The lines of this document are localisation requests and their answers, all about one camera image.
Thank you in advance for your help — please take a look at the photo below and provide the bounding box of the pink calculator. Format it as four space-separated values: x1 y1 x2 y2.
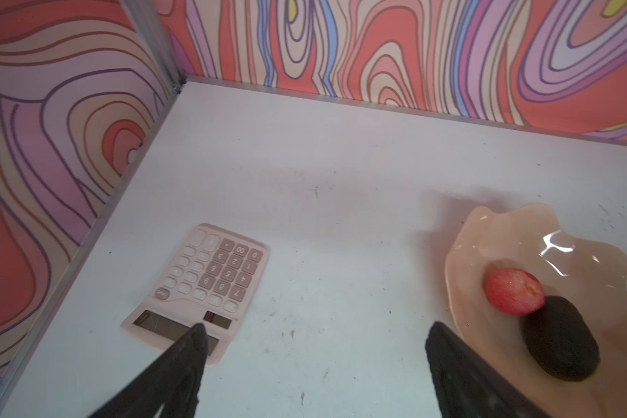
121 224 270 366

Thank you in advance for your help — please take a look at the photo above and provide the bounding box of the red fake apple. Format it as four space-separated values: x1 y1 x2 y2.
483 268 545 317

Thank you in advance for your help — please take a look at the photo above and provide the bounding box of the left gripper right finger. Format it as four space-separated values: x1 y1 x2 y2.
425 322 549 418

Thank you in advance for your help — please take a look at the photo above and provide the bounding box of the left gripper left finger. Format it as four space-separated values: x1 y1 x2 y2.
92 323 209 418

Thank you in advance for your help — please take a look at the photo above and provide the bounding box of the pink faceted fruit bowl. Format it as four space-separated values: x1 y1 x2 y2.
444 204 627 417

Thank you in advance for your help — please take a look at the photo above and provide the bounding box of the dark avocado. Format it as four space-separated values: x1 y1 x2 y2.
522 296 601 382

